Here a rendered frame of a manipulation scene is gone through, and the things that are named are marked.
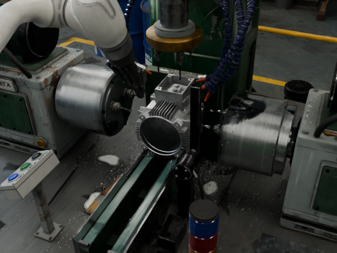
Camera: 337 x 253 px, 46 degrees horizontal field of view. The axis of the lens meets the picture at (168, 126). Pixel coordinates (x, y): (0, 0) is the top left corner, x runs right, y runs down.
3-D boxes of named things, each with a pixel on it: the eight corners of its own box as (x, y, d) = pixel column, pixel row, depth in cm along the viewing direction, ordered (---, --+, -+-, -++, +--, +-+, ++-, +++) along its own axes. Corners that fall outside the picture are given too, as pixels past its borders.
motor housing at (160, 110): (159, 122, 156) (157, 80, 146) (204, 133, 150) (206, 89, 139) (136, 152, 141) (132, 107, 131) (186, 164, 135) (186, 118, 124)
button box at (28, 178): (44, 164, 124) (36, 150, 122) (60, 162, 120) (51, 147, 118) (6, 201, 111) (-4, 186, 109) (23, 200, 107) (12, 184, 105)
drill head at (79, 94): (69, 100, 173) (59, 46, 159) (144, 116, 161) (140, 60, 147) (32, 131, 155) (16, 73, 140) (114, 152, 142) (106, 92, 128)
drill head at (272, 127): (214, 132, 151) (218, 73, 137) (328, 157, 138) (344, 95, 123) (192, 172, 132) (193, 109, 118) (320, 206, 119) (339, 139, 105)
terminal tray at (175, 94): (168, 91, 146) (167, 73, 142) (195, 96, 143) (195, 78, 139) (154, 107, 137) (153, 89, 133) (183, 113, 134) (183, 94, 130)
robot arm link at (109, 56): (102, 18, 105) (110, 33, 110) (88, 45, 102) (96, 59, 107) (133, 23, 102) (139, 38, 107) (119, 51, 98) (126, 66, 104)
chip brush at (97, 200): (116, 175, 149) (116, 173, 149) (128, 179, 148) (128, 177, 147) (84, 213, 134) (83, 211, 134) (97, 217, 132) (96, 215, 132)
